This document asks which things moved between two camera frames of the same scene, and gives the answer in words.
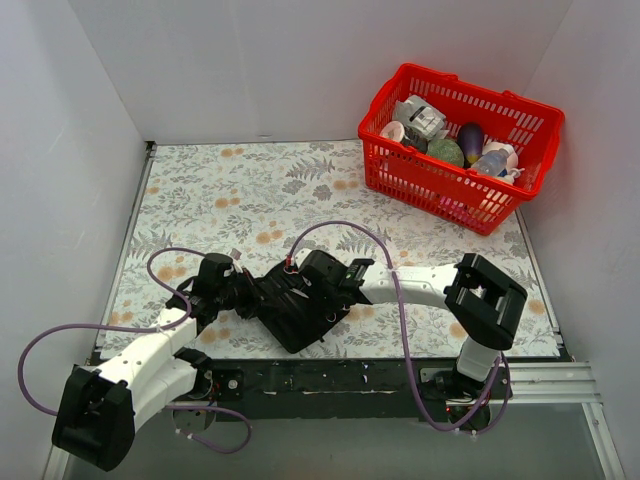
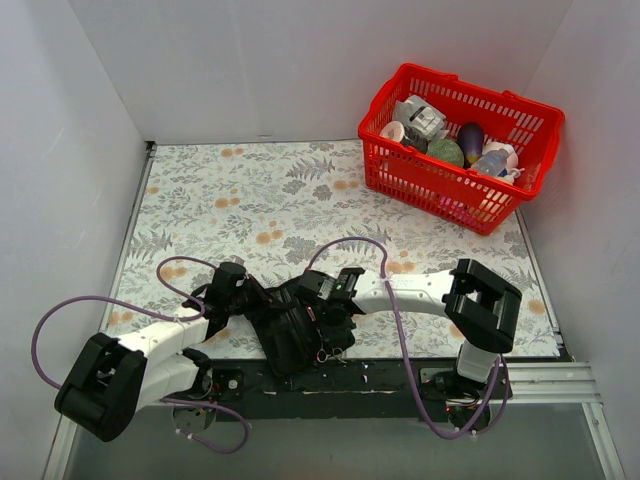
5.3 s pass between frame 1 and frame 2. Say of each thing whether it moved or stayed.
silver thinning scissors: moved
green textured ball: stayed
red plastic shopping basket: stayed
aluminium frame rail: stayed
